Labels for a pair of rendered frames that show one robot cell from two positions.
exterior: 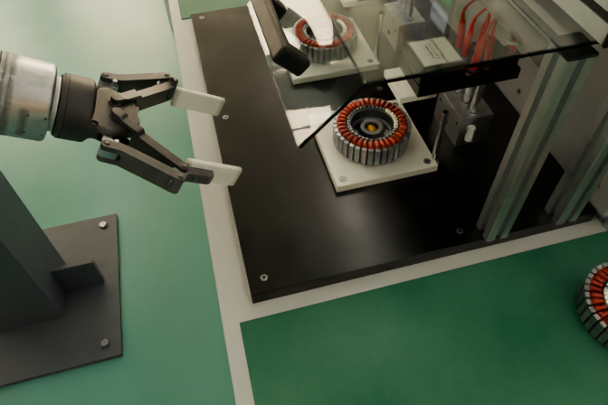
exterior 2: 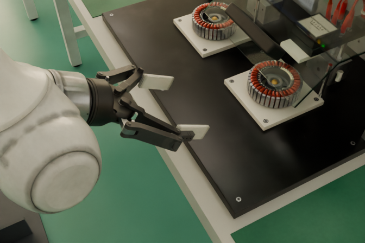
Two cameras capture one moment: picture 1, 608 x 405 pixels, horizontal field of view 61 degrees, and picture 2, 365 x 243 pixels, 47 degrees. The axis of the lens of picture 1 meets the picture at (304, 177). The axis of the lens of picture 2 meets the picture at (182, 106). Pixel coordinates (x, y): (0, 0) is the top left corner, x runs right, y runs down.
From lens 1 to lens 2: 0.26 m
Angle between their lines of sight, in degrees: 9
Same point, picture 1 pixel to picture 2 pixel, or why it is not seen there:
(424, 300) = (345, 193)
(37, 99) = (82, 101)
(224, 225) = (191, 168)
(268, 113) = (192, 81)
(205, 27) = (118, 22)
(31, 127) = not seen: hidden behind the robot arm
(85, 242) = (6, 205)
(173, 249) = not seen: hidden behind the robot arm
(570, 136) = not seen: outside the picture
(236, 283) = (216, 207)
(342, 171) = (263, 115)
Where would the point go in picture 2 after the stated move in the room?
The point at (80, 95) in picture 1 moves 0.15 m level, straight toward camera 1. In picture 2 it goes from (105, 93) to (171, 152)
